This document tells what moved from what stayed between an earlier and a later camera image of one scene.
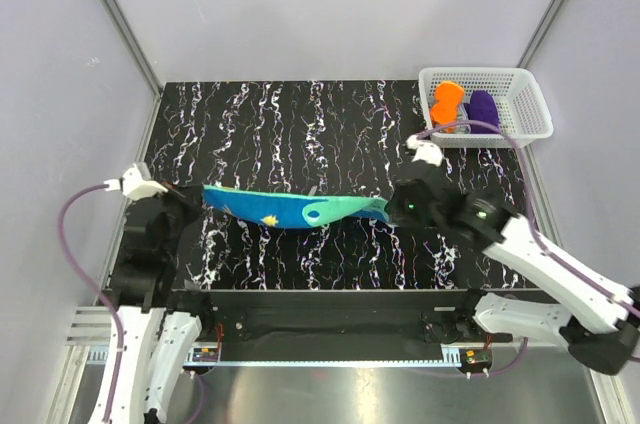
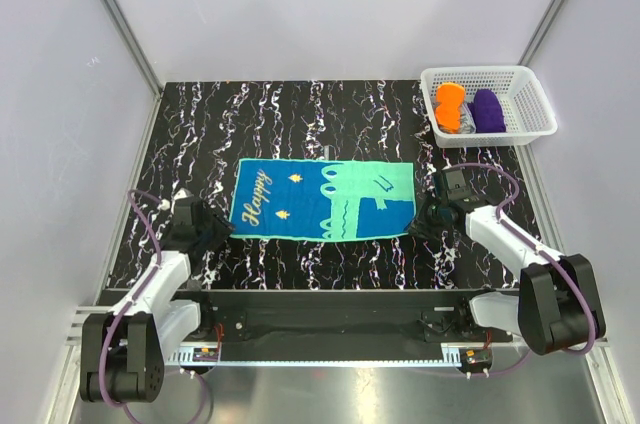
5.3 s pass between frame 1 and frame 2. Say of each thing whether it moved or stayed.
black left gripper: moved
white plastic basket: stayed
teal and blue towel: moved
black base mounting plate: stayed
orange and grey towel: stayed
